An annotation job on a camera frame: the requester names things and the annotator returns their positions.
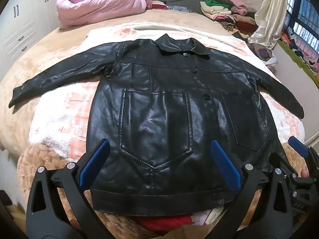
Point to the red cloth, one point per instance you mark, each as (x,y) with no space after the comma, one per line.
(162,222)

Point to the red pillow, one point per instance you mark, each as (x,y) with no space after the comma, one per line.
(157,5)

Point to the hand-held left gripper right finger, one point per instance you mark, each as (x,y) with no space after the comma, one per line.
(225,165)

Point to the blue patterned cloth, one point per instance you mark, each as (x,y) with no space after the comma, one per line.
(178,8)

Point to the pile of folded clothes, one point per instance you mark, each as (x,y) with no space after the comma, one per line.
(224,10)

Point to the dark framed window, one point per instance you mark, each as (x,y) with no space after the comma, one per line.
(304,12)

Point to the plastic bag of clothes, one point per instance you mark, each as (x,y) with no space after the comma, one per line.
(264,53)

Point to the clothes heap on windowsill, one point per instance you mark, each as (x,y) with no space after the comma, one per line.
(302,47)

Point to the white wardrobe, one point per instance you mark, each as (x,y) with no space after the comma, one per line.
(22,25)

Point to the green windowsill cloth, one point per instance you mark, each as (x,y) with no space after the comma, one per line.
(299,62)

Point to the cream satin curtain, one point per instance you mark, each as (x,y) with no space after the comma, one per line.
(270,15)

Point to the pink quilt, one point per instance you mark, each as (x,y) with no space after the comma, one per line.
(99,5)

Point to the person's right hand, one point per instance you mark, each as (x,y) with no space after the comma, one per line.
(304,173)

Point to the black leather jacket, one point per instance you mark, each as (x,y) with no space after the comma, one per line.
(159,119)

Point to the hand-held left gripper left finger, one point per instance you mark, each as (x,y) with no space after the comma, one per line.
(96,163)

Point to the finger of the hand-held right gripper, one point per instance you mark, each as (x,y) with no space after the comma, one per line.
(281,163)
(298,147)

